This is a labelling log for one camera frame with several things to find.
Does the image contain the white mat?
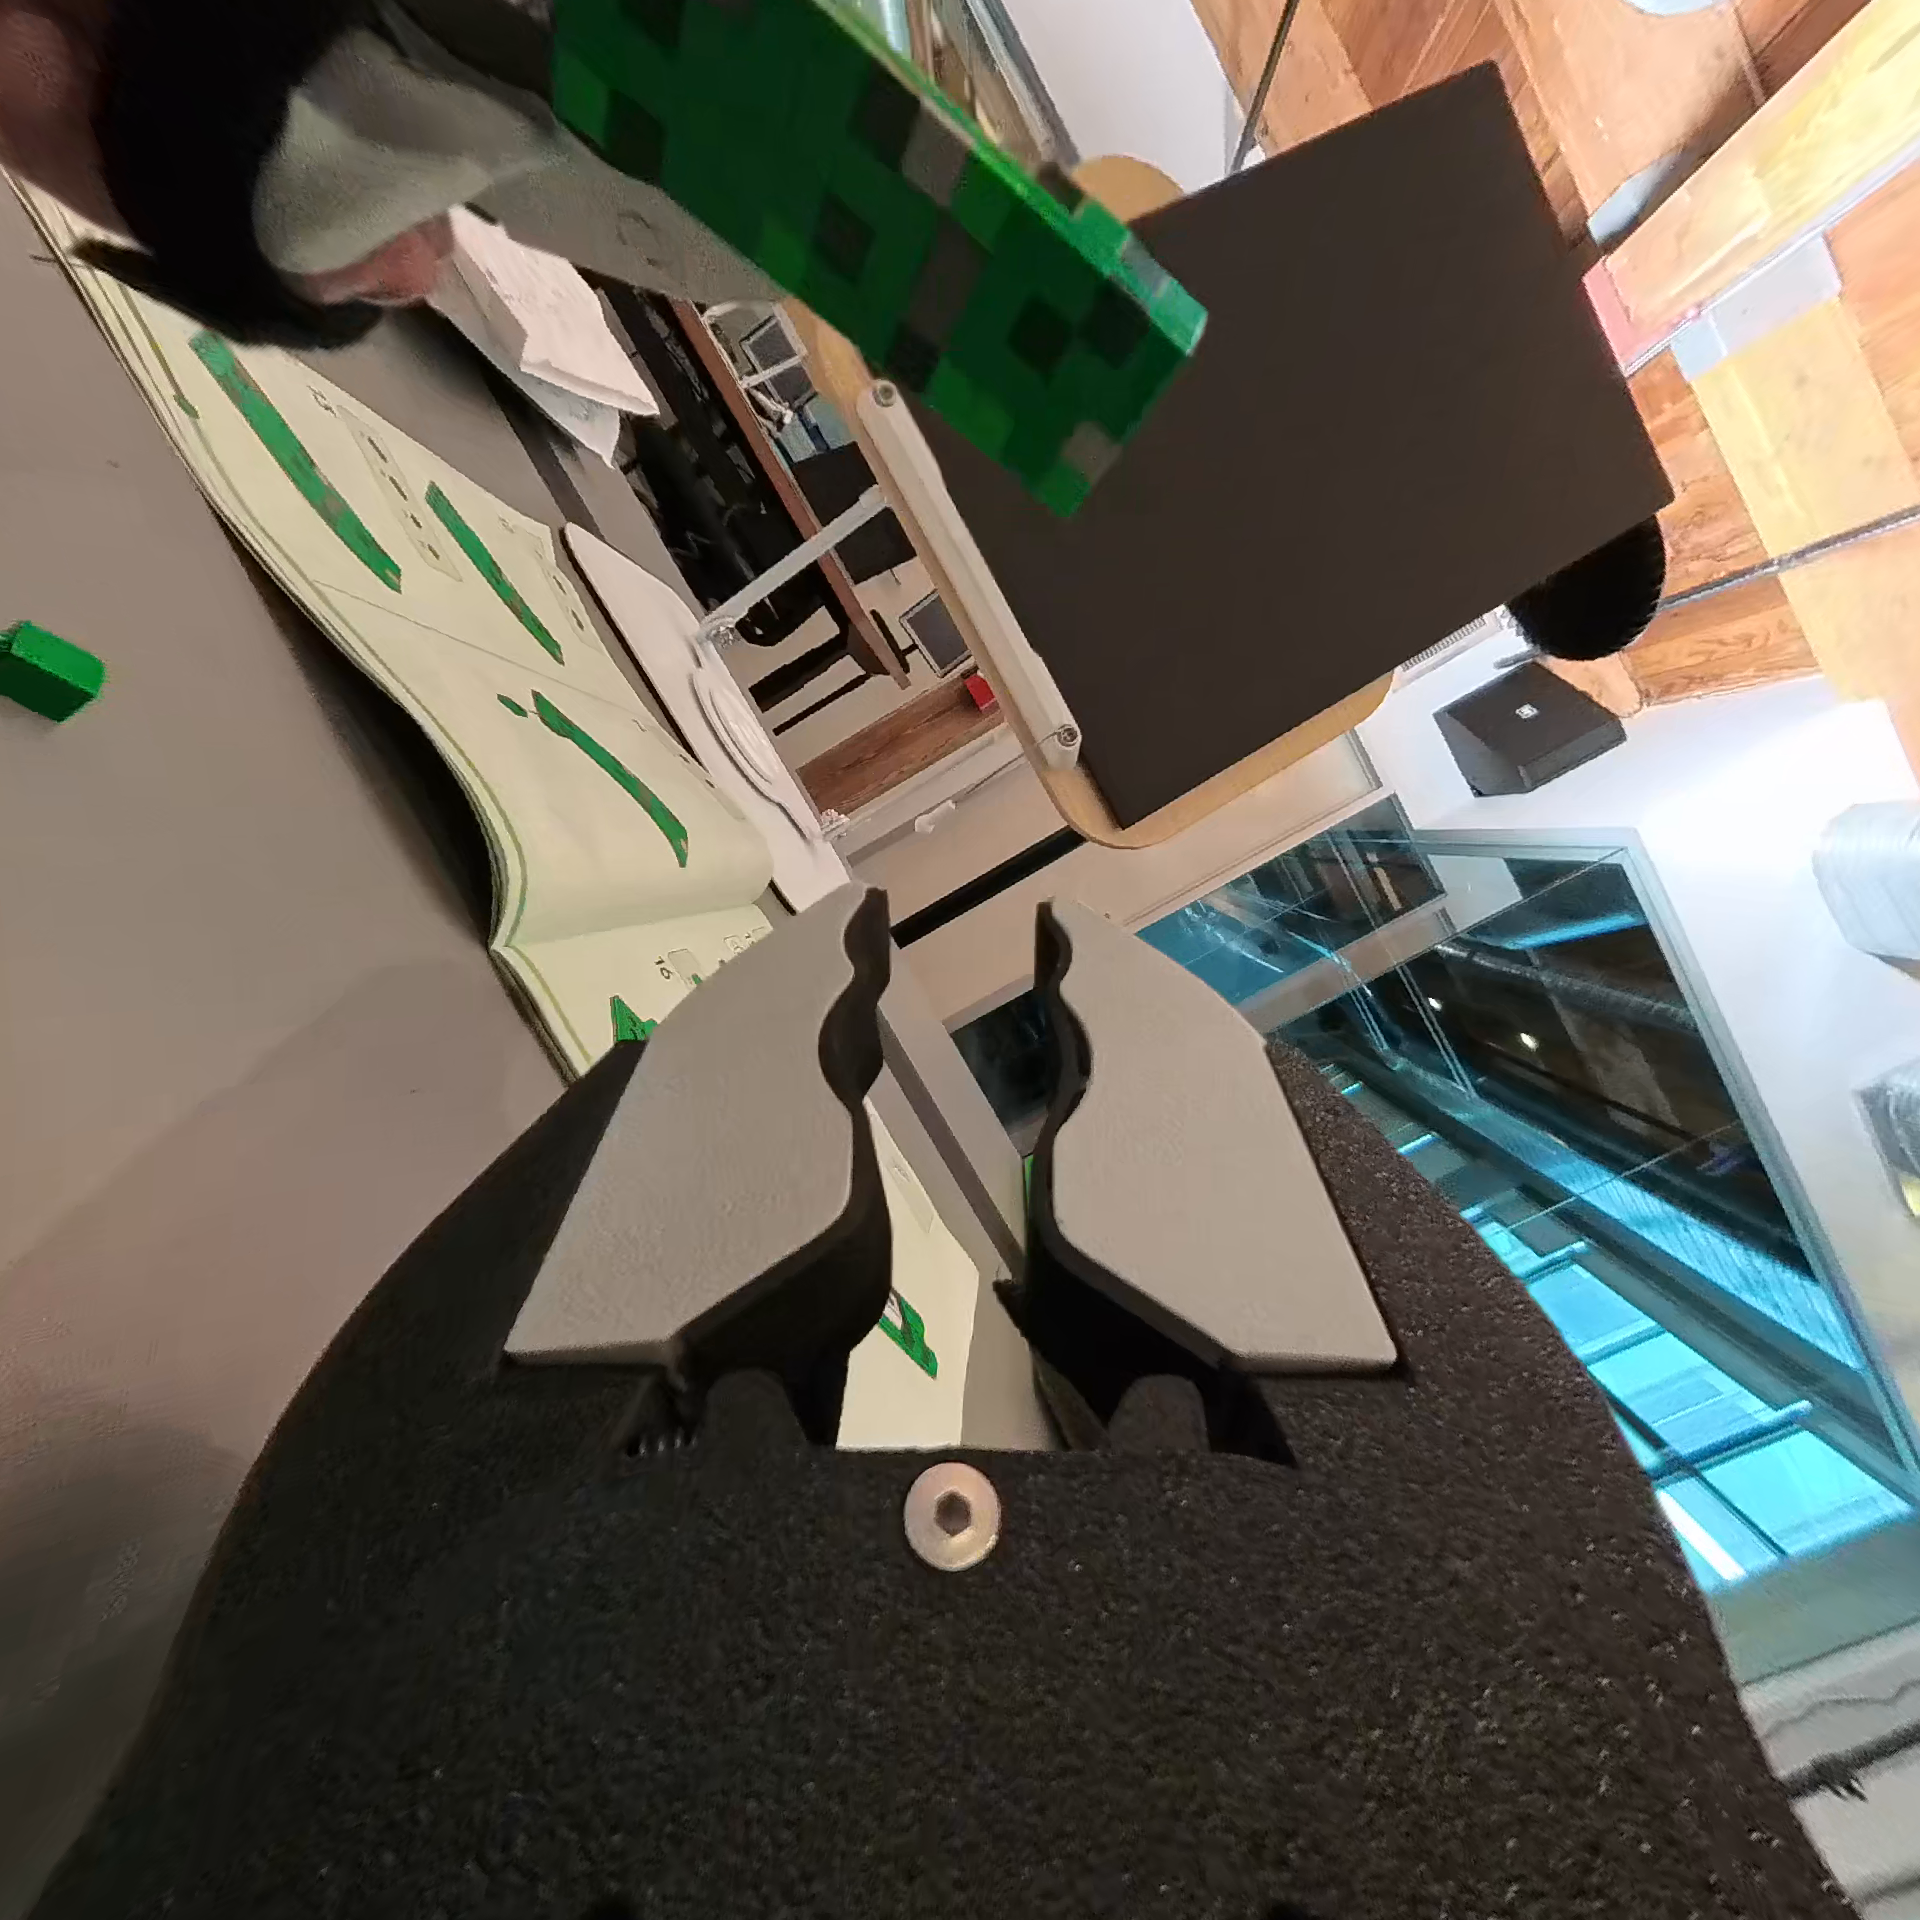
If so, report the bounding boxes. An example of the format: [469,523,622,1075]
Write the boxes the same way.
[562,523,848,917]

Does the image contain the person's left hand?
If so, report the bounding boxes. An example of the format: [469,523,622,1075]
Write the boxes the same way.
[0,0,451,354]

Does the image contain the grey desk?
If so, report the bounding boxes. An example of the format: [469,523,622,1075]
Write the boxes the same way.
[0,173,1038,1920]

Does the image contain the black fuzzy ball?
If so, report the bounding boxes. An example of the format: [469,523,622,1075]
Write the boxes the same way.
[1503,515,1670,662]

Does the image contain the glass railing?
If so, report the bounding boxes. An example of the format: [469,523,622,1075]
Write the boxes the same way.
[945,824,1920,1599]

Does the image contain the black speaker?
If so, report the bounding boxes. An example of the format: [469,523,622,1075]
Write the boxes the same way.
[1432,662,1630,802]

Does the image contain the black monitor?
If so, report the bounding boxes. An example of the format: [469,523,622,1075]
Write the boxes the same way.
[916,60,1675,828]

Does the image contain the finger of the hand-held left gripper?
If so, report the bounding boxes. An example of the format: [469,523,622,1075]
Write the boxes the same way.
[254,31,782,318]

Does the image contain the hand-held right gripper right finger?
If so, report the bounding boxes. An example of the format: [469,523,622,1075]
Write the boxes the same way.
[992,894,1400,1470]

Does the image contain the open instruction booklet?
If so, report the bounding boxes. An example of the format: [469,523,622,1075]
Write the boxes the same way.
[0,164,975,1380]

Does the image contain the white paper sheets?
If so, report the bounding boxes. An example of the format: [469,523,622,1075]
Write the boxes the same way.
[449,212,660,458]

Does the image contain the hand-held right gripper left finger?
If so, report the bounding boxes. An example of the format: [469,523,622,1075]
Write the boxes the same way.
[500,885,897,1450]

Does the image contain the long green pixel brick plate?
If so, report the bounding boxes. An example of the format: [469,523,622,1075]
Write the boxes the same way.
[547,0,1207,521]

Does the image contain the silver duct pipe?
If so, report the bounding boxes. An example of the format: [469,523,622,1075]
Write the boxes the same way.
[1813,802,1920,968]

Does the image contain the small green brick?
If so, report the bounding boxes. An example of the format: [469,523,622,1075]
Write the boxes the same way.
[0,617,108,724]

